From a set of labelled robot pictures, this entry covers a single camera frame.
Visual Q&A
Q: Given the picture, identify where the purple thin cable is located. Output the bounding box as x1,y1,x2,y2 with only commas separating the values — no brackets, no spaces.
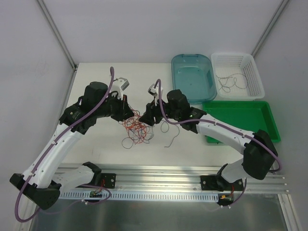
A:
121,117,181,149

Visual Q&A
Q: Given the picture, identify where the black thin cable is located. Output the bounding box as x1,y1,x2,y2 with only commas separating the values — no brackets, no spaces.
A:
215,73,247,93

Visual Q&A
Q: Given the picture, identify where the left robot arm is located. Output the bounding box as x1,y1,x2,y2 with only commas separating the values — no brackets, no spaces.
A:
10,78,134,210

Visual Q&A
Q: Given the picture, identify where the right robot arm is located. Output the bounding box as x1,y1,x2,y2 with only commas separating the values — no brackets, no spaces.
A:
139,87,278,192

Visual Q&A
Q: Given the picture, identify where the teal transparent plastic tub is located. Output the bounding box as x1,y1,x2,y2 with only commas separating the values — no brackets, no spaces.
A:
171,54,217,104

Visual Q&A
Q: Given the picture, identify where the white perforated plastic basket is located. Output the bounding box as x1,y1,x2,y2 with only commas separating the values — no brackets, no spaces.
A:
211,52,265,101

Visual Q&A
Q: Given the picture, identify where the green plastic tray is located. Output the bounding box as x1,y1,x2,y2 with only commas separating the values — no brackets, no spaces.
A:
203,101,281,143

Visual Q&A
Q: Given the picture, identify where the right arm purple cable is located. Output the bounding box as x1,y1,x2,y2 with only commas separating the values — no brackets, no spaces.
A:
154,78,282,173

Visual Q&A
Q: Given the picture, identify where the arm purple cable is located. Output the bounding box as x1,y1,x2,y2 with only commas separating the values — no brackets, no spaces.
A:
15,66,115,222
154,78,282,173

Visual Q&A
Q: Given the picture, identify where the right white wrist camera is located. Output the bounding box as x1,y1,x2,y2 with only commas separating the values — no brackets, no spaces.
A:
148,82,163,106

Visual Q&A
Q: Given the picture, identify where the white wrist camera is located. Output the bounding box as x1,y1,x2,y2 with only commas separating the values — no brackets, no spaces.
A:
110,77,129,100
148,82,163,106

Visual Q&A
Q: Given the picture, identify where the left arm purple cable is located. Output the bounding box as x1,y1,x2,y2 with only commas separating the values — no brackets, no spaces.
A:
15,66,115,222

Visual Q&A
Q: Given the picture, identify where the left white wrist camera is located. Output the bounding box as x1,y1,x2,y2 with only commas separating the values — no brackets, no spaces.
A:
110,77,129,100

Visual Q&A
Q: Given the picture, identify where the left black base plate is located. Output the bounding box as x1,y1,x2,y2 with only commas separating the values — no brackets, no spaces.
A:
98,173,116,189

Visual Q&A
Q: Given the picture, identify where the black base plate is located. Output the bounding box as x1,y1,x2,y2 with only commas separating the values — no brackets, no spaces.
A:
200,175,218,191
98,173,116,189

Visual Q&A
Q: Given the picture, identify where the aluminium mounting rail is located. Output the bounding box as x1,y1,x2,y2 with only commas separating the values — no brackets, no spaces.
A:
52,164,289,194

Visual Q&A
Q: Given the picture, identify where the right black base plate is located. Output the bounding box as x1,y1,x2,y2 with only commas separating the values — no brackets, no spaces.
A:
200,175,218,191

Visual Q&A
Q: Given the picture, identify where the white slotted cable duct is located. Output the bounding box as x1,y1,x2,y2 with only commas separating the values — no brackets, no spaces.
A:
59,190,218,203

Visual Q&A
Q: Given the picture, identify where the left aluminium frame post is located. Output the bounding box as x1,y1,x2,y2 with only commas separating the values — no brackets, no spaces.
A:
35,0,77,71

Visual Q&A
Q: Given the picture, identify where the aluminium frame post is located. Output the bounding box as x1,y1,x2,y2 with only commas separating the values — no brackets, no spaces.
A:
35,0,77,71
251,0,291,58

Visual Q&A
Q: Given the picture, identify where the right aluminium frame post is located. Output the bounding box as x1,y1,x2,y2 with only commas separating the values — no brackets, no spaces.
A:
251,0,291,58

